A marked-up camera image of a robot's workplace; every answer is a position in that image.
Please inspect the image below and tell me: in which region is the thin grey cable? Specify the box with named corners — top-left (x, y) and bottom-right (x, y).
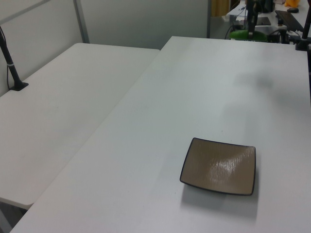
top-left (5, 65), bottom-right (12, 91)

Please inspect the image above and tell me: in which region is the square brown ceramic plate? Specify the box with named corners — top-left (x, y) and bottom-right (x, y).
top-left (179, 137), bottom-right (257, 196)

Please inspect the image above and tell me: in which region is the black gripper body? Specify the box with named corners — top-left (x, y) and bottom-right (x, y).
top-left (245, 3), bottom-right (259, 27)

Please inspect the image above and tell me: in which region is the black electronics box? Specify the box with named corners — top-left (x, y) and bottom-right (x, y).
top-left (266, 29), bottom-right (296, 45)

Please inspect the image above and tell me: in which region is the black clamped camera stand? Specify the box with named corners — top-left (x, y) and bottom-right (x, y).
top-left (295, 0), bottom-right (311, 51)

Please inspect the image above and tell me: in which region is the dark monitor foot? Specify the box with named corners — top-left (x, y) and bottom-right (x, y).
top-left (257, 0), bottom-right (276, 14)

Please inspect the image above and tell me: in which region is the green cucumber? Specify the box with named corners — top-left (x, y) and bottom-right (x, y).
top-left (230, 30), bottom-right (267, 42)

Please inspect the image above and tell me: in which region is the black keyboard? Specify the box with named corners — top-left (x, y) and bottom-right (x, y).
top-left (275, 10), bottom-right (305, 32)

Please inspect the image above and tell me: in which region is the grey partition frame post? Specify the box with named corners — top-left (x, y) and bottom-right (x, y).
top-left (206, 0), bottom-right (212, 38)
top-left (72, 0), bottom-right (90, 44)

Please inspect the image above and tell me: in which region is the yellow curtain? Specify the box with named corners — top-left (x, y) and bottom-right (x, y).
top-left (210, 0), bottom-right (230, 17)

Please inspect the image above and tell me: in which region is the black stand with flat base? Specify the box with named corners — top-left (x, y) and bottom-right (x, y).
top-left (0, 25), bottom-right (29, 92)

